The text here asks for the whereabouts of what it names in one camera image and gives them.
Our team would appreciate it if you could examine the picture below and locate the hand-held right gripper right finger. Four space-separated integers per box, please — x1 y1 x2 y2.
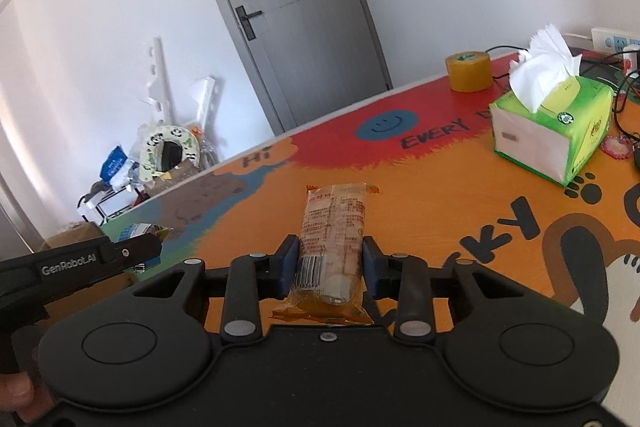
362 236 531 348

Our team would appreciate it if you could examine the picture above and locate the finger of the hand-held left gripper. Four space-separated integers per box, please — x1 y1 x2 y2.
99 234 166 268

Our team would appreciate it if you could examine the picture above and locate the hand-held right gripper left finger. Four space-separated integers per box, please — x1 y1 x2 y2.
127 234 301 348

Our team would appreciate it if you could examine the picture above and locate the small blue striped snack packet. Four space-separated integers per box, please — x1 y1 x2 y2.
115 222 173 272

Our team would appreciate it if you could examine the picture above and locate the beige cracker packet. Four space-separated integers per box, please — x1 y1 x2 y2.
270 182 381 325

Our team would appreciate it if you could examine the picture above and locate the person's left hand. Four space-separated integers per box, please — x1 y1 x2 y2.
0 371 36 415

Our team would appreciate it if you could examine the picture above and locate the small brown cardboard box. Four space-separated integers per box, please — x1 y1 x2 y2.
42 222 108 253

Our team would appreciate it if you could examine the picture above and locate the black metal rack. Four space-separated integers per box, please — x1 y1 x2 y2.
76 184 143 225

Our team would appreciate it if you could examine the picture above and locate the blue plastic bag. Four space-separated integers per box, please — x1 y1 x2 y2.
101 146 132 182

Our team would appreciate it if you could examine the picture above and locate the panda print toilet seat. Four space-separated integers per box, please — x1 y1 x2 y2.
137 123 202 182

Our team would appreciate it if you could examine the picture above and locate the white shelf piece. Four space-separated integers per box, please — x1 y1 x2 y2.
187 77 222 158

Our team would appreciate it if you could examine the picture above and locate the white rack board with holes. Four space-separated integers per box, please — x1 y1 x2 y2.
140 36 176 128

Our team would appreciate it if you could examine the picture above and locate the green tissue box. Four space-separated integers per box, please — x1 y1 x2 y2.
489 23 615 186

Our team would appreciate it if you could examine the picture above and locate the yellow tape roll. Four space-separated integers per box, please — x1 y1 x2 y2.
446 51 493 94

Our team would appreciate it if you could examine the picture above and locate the grey door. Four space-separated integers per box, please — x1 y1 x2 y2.
182 0 393 135

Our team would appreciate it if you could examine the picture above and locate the bunch of keys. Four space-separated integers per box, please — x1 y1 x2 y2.
604 132 640 172

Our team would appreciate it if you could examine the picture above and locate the white power strip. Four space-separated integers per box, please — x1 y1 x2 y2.
591 27 640 55

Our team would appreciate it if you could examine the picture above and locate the white plug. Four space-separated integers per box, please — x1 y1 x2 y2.
621 46 640 75

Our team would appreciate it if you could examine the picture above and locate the black door handle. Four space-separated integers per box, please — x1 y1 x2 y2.
235 6 263 40

